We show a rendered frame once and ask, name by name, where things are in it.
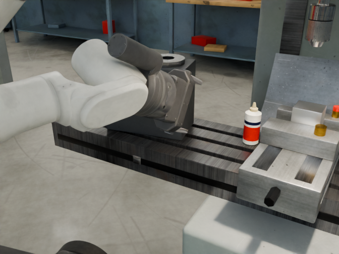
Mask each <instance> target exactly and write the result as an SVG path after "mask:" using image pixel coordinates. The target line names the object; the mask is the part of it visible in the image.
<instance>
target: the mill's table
mask: <svg viewBox="0 0 339 254"><path fill-rule="evenodd" d="M51 124H52V130H53V136H54V143H55V145H56V146H59V147H62V148H65V149H68V150H71V151H74V152H77V153H81V154H84V155H87V156H90V157H93V158H96V159H99V160H102V161H106V162H109V163H112V164H115V165H118V166H121V167H124V168H127V169H131V170H134V171H137V172H140V173H144V174H147V175H150V176H153V177H156V178H159V179H162V180H165V181H169V182H172V183H175V184H178V185H181V186H184V187H187V188H190V189H194V190H196V191H199V192H202V193H206V194H209V195H212V196H215V197H218V198H221V199H224V200H227V201H231V202H234V203H237V204H240V205H243V206H246V207H249V208H252V209H256V210H259V211H262V212H265V213H269V214H272V215H275V216H278V217H281V218H284V219H287V220H290V221H294V222H297V223H300V224H303V225H306V226H309V227H312V228H315V229H319V230H322V231H325V232H328V233H331V234H334V235H337V236H339V160H338V163H337V165H336V168H335V171H334V173H333V176H332V179H331V181H330V184H329V186H328V189H327V192H326V194H325V197H324V200H323V202H322V205H321V208H320V210H319V213H318V215H317V218H316V221H315V222H314V223H310V222H307V221H304V220H301V219H298V218H295V217H292V216H289V215H287V214H284V213H281V212H278V211H275V210H272V209H269V208H266V207H263V206H260V205H257V204H254V203H251V202H248V201H245V200H243V199H239V198H237V196H236V195H237V185H238V174H239V168H240V167H241V165H242V164H243V163H244V162H245V161H246V159H247V158H248V157H249V156H250V155H251V153H252V152H253V151H254V150H255V149H256V148H257V146H258V145H259V144H260V136H261V132H260V133H259V140H258V144H256V145H247V144H245V143H244V142H243V131H244V129H243V128H239V127H235V126H231V125H226V124H222V123H217V122H212V121H208V120H203V119H198V118H194V123H193V124H192V126H191V127H190V129H189V130H188V132H187V133H186V135H185V136H184V138H183V139H182V140H174V139H168V138H161V137H155V136H149V135H142V134H136V133H129V132H123V131H116V130H109V129H107V128H106V126H103V127H101V128H97V129H91V130H88V131H86V132H82V131H79V130H76V129H74V128H73V127H71V126H70V125H69V126H64V125H62V124H59V123H57V122H52V123H51Z"/></svg>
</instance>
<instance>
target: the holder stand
mask: <svg viewBox="0 0 339 254"><path fill-rule="evenodd" d="M161 55H162V57H163V65H162V68H161V69H160V70H162V71H164V72H166V73H169V72H170V71H172V70H173V69H178V70H188V71H191V72H192V73H191V75H193V76H195V68H196V61H195V59H187V58H185V57H184V56H182V55H179V54H169V53H165V54H161ZM194 100H195V85H194V88H193V91H192V94H191V98H190V101H189V105H188V108H187V111H186V115H185V118H184V121H183V125H182V128H184V129H187V130H189V129H190V127H191V126H192V124H193V123H194ZM106 128H107V129H109V130H116V131H123V132H129V133H136V134H142V135H149V136H155V137H161V138H168V139H174V140H182V139H183V138H184V136H185V135H186V134H184V133H177V132H174V133H173V135H171V134H168V133H165V132H164V131H161V130H160V129H158V128H157V127H156V124H155V122H154V119H151V118H146V117H141V116H137V115H132V116H130V117H127V118H124V119H122V120H119V121H116V122H114V123H111V124H108V125H107V126H106Z"/></svg>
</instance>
